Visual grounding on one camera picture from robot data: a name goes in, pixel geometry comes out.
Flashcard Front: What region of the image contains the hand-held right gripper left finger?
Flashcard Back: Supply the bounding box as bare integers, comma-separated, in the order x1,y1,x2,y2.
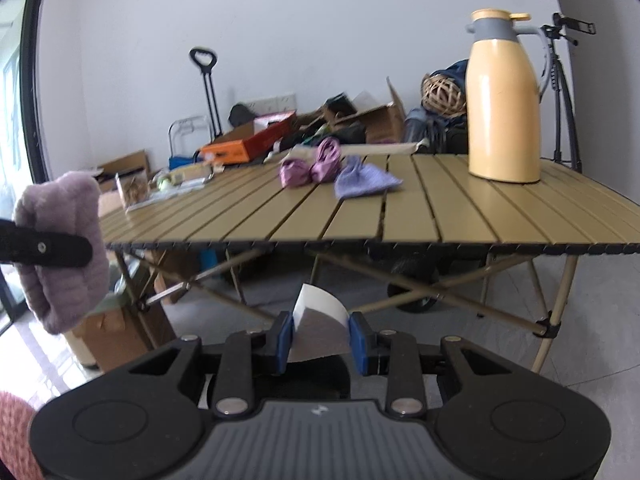
100,311,294,418

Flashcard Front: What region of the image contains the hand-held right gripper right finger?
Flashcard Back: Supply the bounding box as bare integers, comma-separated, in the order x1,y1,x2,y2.
349,311,541,418

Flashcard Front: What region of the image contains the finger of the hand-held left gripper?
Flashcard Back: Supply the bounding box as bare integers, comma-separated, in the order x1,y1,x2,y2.
0,219,93,267

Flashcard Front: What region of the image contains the white paper card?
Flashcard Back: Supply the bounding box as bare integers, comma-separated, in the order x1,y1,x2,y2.
289,282,351,363

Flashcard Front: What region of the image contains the lilac fluffy plush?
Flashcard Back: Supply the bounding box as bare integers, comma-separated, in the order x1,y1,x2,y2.
12,171,110,335

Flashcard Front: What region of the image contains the black round waste bin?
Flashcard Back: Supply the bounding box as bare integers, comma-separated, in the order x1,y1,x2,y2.
197,355,353,411

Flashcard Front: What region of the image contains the lavender knit cloth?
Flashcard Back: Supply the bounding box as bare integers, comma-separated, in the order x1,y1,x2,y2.
333,156,404,199

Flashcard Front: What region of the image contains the person's left forearm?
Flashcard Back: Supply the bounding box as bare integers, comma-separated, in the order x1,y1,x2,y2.
0,391,43,480

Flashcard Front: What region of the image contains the cream plastic bin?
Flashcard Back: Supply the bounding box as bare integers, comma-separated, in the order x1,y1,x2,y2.
65,320,101,368

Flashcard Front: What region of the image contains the clear jar of nuts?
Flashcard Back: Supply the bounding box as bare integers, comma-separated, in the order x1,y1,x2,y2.
115,172,151,207

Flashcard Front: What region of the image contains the blue board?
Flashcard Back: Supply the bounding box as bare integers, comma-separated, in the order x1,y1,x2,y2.
200,249,226,281

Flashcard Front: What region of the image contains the cardboard box with green liner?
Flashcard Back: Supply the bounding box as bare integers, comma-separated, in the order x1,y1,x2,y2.
72,250,176,373

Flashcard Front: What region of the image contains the flat open cardboard box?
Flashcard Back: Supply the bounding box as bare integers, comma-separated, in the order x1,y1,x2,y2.
97,149,151,181

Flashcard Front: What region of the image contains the large brown cardboard box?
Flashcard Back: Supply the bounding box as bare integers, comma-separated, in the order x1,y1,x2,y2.
150,250,201,306

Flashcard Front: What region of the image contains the white paper sheet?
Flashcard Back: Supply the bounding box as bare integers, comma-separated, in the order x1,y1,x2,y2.
125,180,207,212

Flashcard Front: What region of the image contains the small beige carton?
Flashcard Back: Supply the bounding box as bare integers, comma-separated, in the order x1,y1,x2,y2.
170,165,215,186

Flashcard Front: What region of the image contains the magenta cloth bundle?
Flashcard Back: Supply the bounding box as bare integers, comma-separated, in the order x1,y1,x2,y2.
279,158,312,189
310,136,342,184

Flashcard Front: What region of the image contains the tan slatted folding table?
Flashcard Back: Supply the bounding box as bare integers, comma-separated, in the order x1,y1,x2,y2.
97,152,640,376

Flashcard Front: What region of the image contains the orange black cardboard box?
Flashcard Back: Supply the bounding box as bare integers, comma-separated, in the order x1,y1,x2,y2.
200,112,298,165

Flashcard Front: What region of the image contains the open brown cardboard box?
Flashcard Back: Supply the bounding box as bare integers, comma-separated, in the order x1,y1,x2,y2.
325,76,407,146

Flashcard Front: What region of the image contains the white tissue box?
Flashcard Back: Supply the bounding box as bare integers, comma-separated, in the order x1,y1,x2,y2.
252,114,296,133

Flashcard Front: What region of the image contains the blue grey bottle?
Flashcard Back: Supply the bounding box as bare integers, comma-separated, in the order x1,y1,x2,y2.
402,107,433,143

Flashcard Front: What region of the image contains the black bag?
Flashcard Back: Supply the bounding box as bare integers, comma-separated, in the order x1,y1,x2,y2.
229,102,261,128

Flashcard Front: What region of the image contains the black boxy object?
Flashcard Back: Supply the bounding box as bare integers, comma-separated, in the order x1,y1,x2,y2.
322,92,358,118

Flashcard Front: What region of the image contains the woven rattan ball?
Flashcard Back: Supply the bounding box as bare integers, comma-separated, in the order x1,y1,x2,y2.
421,72,468,118

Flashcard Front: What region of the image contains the yellow thermos jug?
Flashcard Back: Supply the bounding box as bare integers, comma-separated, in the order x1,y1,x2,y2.
465,8,551,183

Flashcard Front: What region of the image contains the navy blue bag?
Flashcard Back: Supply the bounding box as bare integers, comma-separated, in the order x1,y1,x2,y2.
432,58,471,86

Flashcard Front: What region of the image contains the black door frame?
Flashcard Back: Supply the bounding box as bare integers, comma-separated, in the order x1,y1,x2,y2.
0,0,51,331

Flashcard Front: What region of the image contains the white metal folding frame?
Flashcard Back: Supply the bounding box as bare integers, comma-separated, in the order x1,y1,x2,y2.
167,116,211,158

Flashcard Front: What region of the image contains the black trolley handle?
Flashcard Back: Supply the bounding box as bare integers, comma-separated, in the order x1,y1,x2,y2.
189,47,224,141

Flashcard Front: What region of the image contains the white wall socket strip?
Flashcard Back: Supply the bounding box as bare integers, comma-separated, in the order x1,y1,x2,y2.
250,92,297,113

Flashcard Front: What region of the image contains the black camera tripod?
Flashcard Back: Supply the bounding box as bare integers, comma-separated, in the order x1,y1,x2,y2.
541,11,597,173

